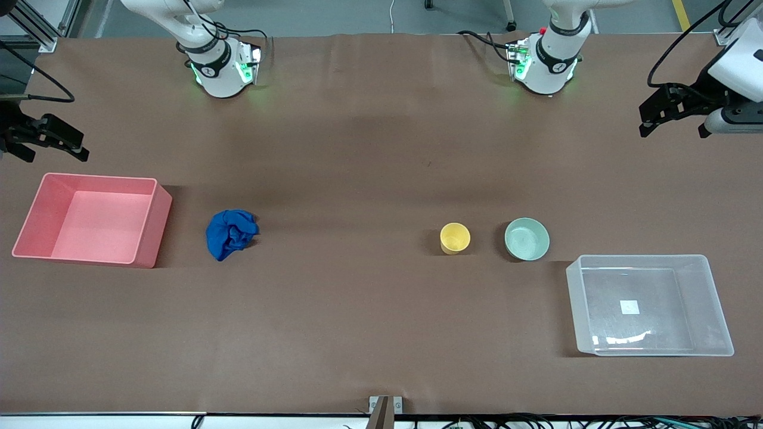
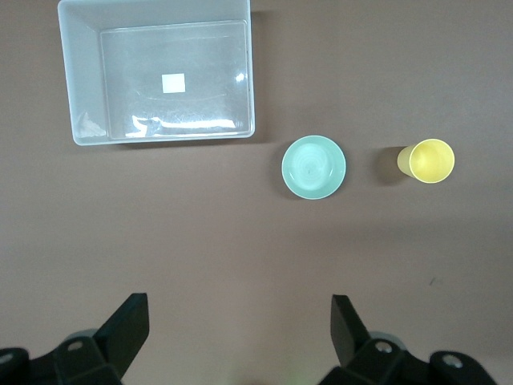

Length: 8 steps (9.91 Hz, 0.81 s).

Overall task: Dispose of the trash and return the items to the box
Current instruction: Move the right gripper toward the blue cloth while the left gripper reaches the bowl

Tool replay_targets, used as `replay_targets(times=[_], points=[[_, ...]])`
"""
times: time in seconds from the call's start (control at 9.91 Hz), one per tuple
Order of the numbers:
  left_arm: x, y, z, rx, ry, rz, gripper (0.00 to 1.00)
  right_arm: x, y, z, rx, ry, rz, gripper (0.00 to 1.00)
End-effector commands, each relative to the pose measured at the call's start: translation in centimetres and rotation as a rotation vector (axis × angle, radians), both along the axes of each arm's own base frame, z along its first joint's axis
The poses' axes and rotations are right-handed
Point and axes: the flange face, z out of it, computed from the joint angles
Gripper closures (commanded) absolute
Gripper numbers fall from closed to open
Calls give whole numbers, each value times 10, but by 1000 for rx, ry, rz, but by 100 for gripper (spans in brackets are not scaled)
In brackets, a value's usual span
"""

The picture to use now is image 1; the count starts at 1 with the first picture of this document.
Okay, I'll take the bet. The pale green bowl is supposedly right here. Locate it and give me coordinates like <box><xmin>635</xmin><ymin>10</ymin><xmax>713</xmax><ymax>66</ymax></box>
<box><xmin>504</xmin><ymin>217</ymin><xmax>551</xmax><ymax>262</ymax></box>

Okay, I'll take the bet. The blue cloth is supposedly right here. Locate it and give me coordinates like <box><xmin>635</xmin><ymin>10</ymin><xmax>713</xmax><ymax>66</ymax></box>
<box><xmin>206</xmin><ymin>209</ymin><xmax>260</xmax><ymax>262</ymax></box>

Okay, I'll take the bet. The yellow plastic cup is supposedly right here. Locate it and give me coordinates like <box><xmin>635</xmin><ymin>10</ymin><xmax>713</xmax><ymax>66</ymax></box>
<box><xmin>440</xmin><ymin>222</ymin><xmax>472</xmax><ymax>256</ymax></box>

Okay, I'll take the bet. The pink plastic box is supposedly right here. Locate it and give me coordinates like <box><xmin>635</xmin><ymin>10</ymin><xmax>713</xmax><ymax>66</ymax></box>
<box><xmin>12</xmin><ymin>172</ymin><xmax>173</xmax><ymax>269</ymax></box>

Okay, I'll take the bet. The clear plastic box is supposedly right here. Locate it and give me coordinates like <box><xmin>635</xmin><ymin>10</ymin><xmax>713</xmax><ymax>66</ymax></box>
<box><xmin>565</xmin><ymin>254</ymin><xmax>735</xmax><ymax>358</ymax></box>

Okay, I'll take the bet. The brown table cover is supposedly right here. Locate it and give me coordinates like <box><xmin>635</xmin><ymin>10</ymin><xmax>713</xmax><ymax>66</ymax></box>
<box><xmin>0</xmin><ymin>33</ymin><xmax>763</xmax><ymax>416</ymax></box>

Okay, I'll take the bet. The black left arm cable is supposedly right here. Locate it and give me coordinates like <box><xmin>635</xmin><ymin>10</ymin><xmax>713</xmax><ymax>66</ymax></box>
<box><xmin>646</xmin><ymin>0</ymin><xmax>735</xmax><ymax>90</ymax></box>

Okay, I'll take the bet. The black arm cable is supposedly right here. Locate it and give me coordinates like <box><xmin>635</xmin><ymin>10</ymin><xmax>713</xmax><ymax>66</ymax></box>
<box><xmin>646</xmin><ymin>0</ymin><xmax>735</xmax><ymax>90</ymax></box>
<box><xmin>0</xmin><ymin>38</ymin><xmax>76</xmax><ymax>104</ymax></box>

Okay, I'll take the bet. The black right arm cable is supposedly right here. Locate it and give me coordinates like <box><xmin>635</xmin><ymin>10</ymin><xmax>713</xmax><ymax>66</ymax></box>
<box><xmin>0</xmin><ymin>38</ymin><xmax>76</xmax><ymax>104</ymax></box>

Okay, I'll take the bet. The aluminium frame post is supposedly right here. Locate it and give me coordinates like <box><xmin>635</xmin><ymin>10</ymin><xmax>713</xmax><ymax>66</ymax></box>
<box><xmin>0</xmin><ymin>0</ymin><xmax>91</xmax><ymax>54</ymax></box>

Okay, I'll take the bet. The black left base cable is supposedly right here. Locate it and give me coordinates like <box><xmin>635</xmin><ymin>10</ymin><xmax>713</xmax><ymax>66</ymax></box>
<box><xmin>457</xmin><ymin>30</ymin><xmax>514</xmax><ymax>61</ymax></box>

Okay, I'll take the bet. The metal table edge bracket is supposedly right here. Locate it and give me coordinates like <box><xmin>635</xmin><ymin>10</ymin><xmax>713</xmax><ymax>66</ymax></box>
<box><xmin>368</xmin><ymin>396</ymin><xmax>404</xmax><ymax>429</ymax></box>

